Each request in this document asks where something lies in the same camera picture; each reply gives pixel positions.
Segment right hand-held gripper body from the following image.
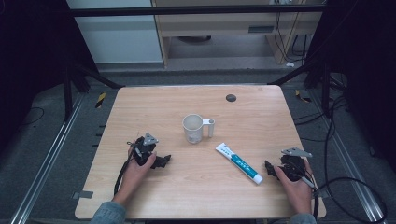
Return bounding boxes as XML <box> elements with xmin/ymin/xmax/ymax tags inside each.
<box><xmin>279</xmin><ymin>147</ymin><xmax>313</xmax><ymax>183</ymax></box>

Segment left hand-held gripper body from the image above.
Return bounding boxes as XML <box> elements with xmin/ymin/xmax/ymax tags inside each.
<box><xmin>126</xmin><ymin>132</ymin><xmax>160</xmax><ymax>167</ymax></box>

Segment white and teal toothpaste tube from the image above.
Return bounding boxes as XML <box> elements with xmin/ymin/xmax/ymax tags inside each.
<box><xmin>215</xmin><ymin>142</ymin><xmax>264</xmax><ymax>185</ymax></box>

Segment white cup with handle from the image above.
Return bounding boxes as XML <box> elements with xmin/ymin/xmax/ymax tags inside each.
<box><xmin>181</xmin><ymin>113</ymin><xmax>216</xmax><ymax>145</ymax></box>

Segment person's left hand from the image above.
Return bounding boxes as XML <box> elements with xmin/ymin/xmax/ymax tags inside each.
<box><xmin>120</xmin><ymin>147</ymin><xmax>158</xmax><ymax>196</ymax></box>

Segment person's right hand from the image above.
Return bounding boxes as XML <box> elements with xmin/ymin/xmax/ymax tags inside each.
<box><xmin>274</xmin><ymin>159</ymin><xmax>314</xmax><ymax>214</ymax></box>

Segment yellow and black tape strip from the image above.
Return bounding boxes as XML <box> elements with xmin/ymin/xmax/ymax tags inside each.
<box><xmin>294</xmin><ymin>89</ymin><xmax>312</xmax><ymax>104</ymax></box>
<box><xmin>94</xmin><ymin>91</ymin><xmax>107</xmax><ymax>109</ymax></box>

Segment black metal stand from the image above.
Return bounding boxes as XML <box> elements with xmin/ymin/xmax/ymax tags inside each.
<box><xmin>267</xmin><ymin>59</ymin><xmax>333</xmax><ymax>119</ymax></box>
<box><xmin>61</xmin><ymin>60</ymin><xmax>125</xmax><ymax>123</ymax></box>

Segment black curtain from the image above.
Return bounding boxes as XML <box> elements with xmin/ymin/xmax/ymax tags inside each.
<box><xmin>306</xmin><ymin>0</ymin><xmax>396</xmax><ymax>175</ymax></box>
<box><xmin>0</xmin><ymin>0</ymin><xmax>98</xmax><ymax>153</ymax></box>

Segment white cabinet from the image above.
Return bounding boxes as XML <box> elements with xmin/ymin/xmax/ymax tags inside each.
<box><xmin>65</xmin><ymin>0</ymin><xmax>164</xmax><ymax>65</ymax></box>

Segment light wooden desk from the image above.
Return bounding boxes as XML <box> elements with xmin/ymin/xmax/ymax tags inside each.
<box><xmin>150</xmin><ymin>0</ymin><xmax>325</xmax><ymax>68</ymax></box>

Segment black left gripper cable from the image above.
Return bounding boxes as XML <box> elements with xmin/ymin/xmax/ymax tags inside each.
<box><xmin>113</xmin><ymin>140</ymin><xmax>139</xmax><ymax>196</ymax></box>

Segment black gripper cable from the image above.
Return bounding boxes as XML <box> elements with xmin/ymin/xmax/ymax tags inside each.
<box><xmin>298</xmin><ymin>175</ymin><xmax>321</xmax><ymax>220</ymax></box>
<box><xmin>113</xmin><ymin>140</ymin><xmax>139</xmax><ymax>196</ymax></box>

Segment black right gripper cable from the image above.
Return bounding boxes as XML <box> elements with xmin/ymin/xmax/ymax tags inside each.
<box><xmin>298</xmin><ymin>175</ymin><xmax>321</xmax><ymax>220</ymax></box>

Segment aluminium floor rail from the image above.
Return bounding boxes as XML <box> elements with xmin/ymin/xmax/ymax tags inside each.
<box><xmin>307</xmin><ymin>90</ymin><xmax>389</xmax><ymax>224</ymax></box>
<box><xmin>8</xmin><ymin>92</ymin><xmax>86</xmax><ymax>224</ymax></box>

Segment black looped floor cable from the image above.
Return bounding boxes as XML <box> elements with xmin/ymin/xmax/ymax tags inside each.
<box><xmin>318</xmin><ymin>92</ymin><xmax>388</xmax><ymax>224</ymax></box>

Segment thin black floor cable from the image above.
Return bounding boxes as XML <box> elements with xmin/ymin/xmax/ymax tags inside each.
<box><xmin>19</xmin><ymin>106</ymin><xmax>46</xmax><ymax>128</ymax></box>

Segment black horizontal frame bar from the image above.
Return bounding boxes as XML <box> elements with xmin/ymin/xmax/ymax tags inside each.
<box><xmin>69</xmin><ymin>4</ymin><xmax>326</xmax><ymax>18</ymax></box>

